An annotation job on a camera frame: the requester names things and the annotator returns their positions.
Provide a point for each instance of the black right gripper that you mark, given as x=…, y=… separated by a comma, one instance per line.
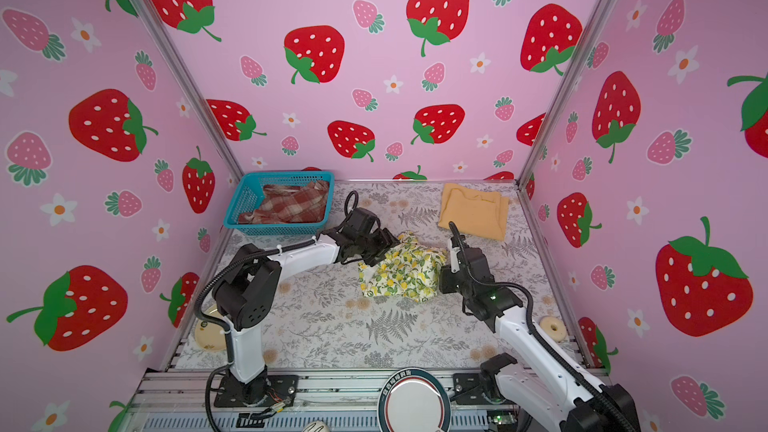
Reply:
x=446, y=271

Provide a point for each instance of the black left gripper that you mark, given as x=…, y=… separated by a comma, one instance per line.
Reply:
x=386, y=240

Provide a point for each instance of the lemon print skirt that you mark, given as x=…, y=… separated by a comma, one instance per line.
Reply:
x=410, y=270

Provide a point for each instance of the yellow skirt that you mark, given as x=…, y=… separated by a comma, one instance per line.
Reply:
x=474, y=212

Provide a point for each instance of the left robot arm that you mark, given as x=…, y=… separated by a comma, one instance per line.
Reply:
x=244, y=291

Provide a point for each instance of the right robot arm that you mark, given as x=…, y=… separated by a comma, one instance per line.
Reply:
x=549, y=386

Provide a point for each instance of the red plaid skirt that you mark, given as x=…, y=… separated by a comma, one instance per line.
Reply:
x=290, y=204

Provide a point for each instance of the plain glazed donut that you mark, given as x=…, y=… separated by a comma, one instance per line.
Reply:
x=555, y=328

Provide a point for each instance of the teal plastic basket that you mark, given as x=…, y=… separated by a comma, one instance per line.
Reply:
x=249, y=194

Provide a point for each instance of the white plate green rim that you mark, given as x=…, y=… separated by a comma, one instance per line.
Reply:
x=413, y=400

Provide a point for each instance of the white chocolate drizzled donut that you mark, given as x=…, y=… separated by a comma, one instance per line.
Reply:
x=316, y=426

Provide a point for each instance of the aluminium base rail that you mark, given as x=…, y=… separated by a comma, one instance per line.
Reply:
x=345, y=399

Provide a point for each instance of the aluminium frame post right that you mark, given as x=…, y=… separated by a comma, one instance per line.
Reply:
x=592, y=29

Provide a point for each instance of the aluminium frame post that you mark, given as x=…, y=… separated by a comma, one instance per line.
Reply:
x=174, y=60
x=592, y=29

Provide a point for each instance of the aluminium frame post left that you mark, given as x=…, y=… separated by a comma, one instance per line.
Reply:
x=174, y=60

